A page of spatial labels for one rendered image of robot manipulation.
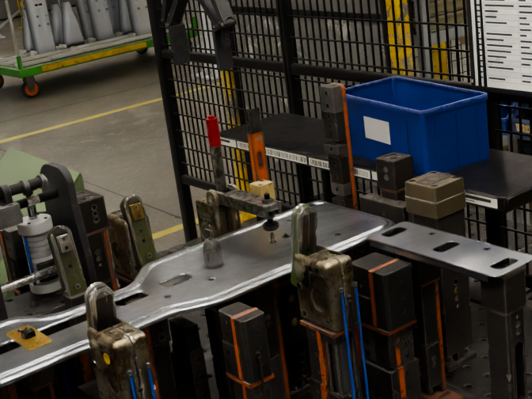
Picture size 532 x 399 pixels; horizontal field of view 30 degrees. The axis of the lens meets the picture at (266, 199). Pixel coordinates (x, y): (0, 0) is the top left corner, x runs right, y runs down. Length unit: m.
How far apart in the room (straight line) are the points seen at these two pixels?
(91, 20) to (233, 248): 7.98
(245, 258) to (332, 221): 0.21
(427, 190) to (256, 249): 0.32
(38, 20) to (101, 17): 0.64
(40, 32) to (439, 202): 7.76
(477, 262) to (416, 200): 0.25
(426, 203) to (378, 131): 0.27
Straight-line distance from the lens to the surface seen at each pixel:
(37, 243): 1.73
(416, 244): 1.66
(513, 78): 1.98
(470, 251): 1.62
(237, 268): 1.65
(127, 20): 9.75
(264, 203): 1.71
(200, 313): 2.24
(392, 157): 1.88
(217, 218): 1.82
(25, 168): 2.34
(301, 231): 1.54
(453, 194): 1.78
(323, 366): 1.61
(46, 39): 9.35
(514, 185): 1.82
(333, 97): 1.96
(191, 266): 1.69
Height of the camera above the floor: 1.61
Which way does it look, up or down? 18 degrees down
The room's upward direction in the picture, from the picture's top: 8 degrees counter-clockwise
